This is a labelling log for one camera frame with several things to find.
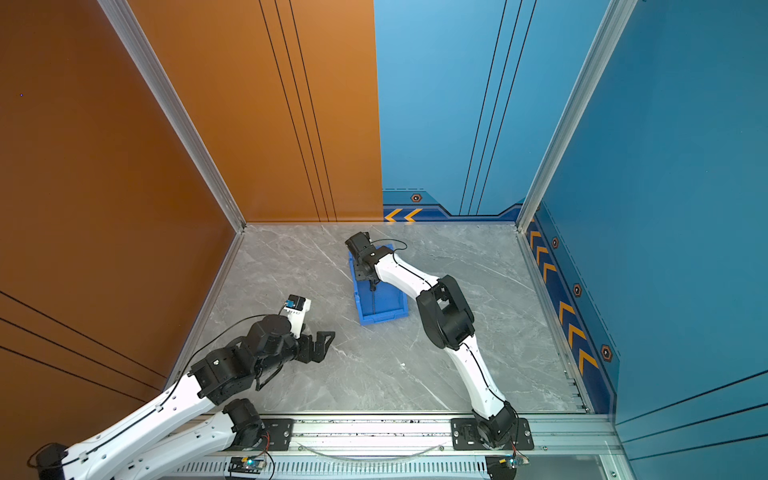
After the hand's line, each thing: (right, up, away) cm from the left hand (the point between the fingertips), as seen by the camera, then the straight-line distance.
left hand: (322, 329), depth 75 cm
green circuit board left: (-18, -31, -4) cm, 36 cm away
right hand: (+8, +14, +26) cm, 30 cm away
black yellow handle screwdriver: (+11, +8, +25) cm, 29 cm away
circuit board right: (+46, -30, -5) cm, 55 cm away
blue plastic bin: (+15, +2, +24) cm, 28 cm away
